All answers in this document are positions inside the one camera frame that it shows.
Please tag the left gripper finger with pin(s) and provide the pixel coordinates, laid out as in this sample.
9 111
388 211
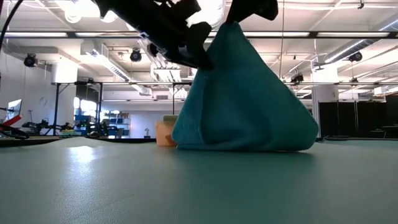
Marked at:
199 43
189 62

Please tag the black metal rack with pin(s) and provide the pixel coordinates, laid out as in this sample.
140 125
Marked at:
56 102

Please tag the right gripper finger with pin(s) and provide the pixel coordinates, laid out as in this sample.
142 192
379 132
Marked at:
237 11

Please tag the small bright-screen monitor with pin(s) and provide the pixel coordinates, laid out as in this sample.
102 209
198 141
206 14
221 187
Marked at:
15 109

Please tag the tan rectangular tray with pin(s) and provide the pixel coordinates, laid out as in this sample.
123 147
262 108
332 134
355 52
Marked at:
164 133

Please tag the black horizontal overhead bar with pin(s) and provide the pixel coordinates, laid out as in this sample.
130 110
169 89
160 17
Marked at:
313 34

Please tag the shelf with blue bins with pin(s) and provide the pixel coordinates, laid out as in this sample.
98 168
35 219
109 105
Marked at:
119 124

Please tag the black room partition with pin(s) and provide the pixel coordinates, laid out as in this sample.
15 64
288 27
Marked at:
357 115

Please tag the red object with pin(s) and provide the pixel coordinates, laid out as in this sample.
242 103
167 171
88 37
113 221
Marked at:
12 121

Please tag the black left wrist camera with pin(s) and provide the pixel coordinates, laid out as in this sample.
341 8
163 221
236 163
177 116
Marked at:
185 7

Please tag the teal microfiber towel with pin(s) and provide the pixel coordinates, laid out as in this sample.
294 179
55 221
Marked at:
242 102

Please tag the green table mat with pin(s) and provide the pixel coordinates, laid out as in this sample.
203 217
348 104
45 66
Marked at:
199 186

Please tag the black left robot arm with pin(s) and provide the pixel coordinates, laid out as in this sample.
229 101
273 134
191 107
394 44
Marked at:
109 6

